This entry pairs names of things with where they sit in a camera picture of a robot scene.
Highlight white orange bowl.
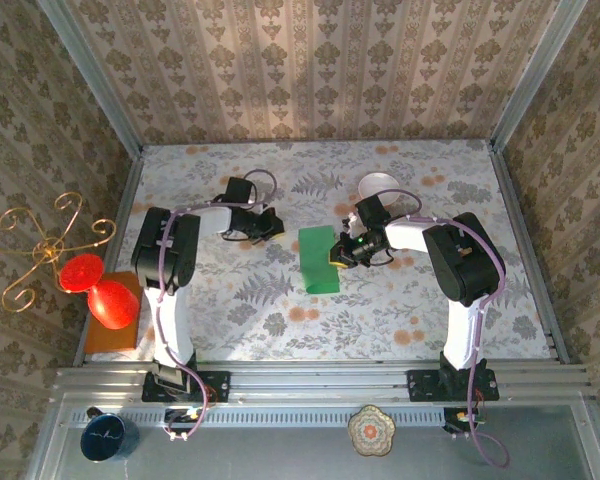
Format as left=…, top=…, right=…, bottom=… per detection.
left=357, top=172, right=401, bottom=207

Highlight aluminium frame rail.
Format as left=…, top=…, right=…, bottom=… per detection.
left=54, top=360, right=594, bottom=404

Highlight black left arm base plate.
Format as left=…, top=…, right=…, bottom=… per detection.
left=142, top=370, right=231, bottom=404

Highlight floral patterned table cover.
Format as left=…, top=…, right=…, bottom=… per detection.
left=114, top=139, right=554, bottom=364

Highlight aluminium corner post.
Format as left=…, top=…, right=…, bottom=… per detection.
left=37, top=0, right=145, bottom=159
left=488, top=0, right=584, bottom=151

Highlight grey metal shelf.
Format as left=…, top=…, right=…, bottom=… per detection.
left=27, top=394, right=600, bottom=480

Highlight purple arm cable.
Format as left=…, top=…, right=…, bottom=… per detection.
left=367, top=189, right=511, bottom=470
left=149, top=168, right=280, bottom=444

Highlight gold wire ornament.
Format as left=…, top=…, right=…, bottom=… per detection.
left=0, top=192, right=118, bottom=312

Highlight aluminium side rail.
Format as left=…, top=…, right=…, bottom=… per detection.
left=73, top=147, right=145, bottom=366
left=487, top=139, right=572, bottom=365

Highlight patterned flower-shaped dish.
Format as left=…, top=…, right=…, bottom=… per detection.
left=347, top=404, right=397, bottom=457

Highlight dark blue mug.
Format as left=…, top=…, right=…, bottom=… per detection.
left=79, top=407, right=141, bottom=462

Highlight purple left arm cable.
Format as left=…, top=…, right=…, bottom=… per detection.
left=149, top=168, right=280, bottom=444

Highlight green paper sheet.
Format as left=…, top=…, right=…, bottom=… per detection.
left=298, top=224, right=342, bottom=296

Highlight slotted metal cable duct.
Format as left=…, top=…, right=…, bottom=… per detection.
left=69, top=407, right=456, bottom=429

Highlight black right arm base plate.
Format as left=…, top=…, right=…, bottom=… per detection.
left=407, top=368, right=500, bottom=403

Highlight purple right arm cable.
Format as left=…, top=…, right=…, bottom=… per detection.
left=367, top=189, right=511, bottom=470

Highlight orange wooden block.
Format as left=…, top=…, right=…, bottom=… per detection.
left=83, top=271, right=144, bottom=354

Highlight small black connector board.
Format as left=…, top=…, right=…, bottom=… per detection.
left=163, top=407, right=206, bottom=435
left=442, top=407, right=487, bottom=435

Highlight red plastic goblet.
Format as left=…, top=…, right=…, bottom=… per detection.
left=58, top=253, right=141, bottom=331

